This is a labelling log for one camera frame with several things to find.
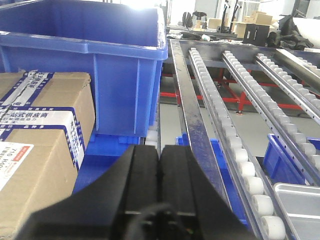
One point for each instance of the red steel frame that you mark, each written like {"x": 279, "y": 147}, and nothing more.
{"x": 232, "y": 95}

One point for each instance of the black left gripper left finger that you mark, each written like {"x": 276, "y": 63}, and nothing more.
{"x": 109, "y": 208}

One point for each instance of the white roller track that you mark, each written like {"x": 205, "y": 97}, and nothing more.
{"x": 300, "y": 149}
{"x": 253, "y": 189}
{"x": 302, "y": 96}

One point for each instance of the cardboard boxes in background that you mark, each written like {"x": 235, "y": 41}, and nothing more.
{"x": 239, "y": 27}

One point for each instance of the black box in background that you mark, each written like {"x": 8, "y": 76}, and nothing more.
{"x": 256, "y": 34}

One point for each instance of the steel divider rail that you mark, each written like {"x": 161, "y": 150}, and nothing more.
{"x": 192, "y": 123}

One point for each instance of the small blue bin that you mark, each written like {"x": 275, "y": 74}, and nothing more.
{"x": 293, "y": 167}

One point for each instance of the taped cardboard box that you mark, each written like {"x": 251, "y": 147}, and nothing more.
{"x": 46, "y": 120}

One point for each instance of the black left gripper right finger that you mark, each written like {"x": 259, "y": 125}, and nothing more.
{"x": 199, "y": 213}

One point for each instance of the small ridged silver tray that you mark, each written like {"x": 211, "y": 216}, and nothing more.
{"x": 301, "y": 207}

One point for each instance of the large blue plastic crate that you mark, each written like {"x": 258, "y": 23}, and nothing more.
{"x": 122, "y": 49}

